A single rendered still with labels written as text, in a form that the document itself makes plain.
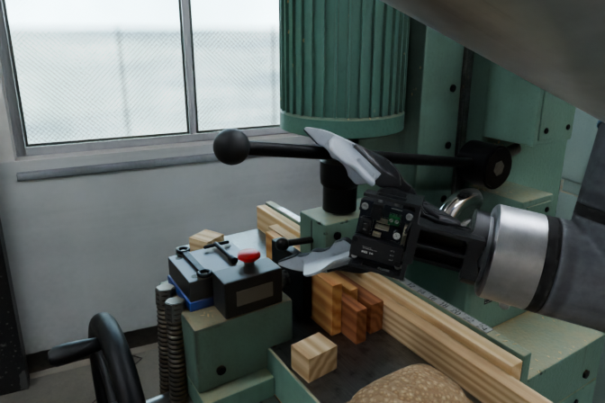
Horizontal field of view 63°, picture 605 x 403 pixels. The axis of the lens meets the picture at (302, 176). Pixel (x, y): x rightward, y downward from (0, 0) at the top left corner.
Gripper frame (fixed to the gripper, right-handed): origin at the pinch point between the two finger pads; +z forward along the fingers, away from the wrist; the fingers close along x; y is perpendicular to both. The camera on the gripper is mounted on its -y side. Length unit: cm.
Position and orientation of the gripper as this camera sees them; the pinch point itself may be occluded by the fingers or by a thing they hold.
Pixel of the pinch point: (291, 195)
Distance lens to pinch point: 54.0
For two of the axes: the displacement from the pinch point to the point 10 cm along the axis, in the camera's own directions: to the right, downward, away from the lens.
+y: -2.8, 1.0, -9.5
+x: -1.9, 9.7, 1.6
